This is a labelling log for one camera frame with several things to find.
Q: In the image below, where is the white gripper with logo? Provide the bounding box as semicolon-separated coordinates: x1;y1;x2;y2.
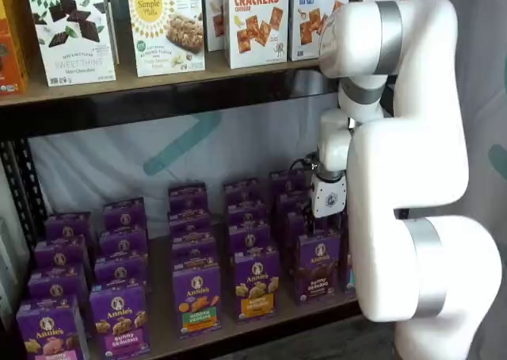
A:
302;172;349;235

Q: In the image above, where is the purple Annie's box brown label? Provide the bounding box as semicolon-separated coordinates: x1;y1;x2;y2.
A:
284;210;318;284
276;192;314;218
269;169;312;197
295;231;345;306

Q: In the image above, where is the purple Annie's box yellow label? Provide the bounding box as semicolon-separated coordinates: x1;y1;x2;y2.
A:
228;221;273;258
225;201;267;228
232;250;283;324
221;178;263;209

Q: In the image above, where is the purple Annie's box green label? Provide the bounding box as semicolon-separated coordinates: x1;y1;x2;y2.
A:
168;211;215;242
167;182;210;217
172;263;223;340
171;235;219;270

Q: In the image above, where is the wooden shelf board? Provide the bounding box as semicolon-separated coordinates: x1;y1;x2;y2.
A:
0;46;332;108
23;213;364;360

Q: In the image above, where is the purple Annie's box violet label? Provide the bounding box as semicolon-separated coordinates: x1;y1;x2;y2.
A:
89;283;151;355
102;196;148;232
93;255;148;293
98;225;150;262

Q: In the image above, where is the blue pretzel crackers box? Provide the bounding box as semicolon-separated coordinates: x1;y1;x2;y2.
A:
288;0;353;63

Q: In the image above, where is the orange pretzel crackers box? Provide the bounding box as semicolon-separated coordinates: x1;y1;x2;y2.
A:
223;0;289;70
203;0;226;52

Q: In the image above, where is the black metal shelf rack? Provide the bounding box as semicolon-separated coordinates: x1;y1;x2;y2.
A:
0;0;451;360

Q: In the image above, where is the Simple Mills almond bar box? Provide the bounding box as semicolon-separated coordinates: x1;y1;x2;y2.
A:
127;0;206;79

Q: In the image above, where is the purple Annie's box pink label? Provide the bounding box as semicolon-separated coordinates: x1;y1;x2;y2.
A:
27;263;90;309
43;212;96;244
34;236;94;272
15;296;91;360

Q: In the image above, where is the Sweet Thins mint chocolate box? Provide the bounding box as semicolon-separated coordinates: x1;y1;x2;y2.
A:
103;0;120;66
24;0;116;87

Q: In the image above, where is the orange snack box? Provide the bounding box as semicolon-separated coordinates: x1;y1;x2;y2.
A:
0;0;29;96

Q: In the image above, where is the white backdrop sheet teal logo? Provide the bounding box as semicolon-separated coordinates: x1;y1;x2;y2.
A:
0;0;507;337

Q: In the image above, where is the black camera cable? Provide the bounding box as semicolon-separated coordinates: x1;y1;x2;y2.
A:
290;153;320;173

